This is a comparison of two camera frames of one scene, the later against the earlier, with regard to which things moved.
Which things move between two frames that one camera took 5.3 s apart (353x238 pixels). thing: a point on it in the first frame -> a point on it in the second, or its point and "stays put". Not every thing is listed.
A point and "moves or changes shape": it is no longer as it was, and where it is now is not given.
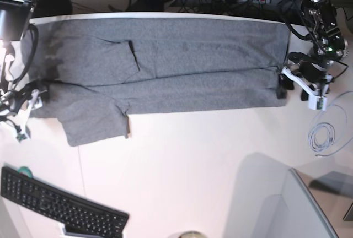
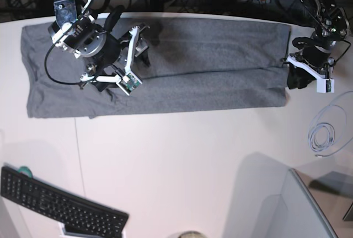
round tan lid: [192, 234] stays put
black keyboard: [83, 217] stays put
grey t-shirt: [95, 73] moves or changes shape
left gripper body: [23, 99] -> [117, 67]
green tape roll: [25, 171] stays put
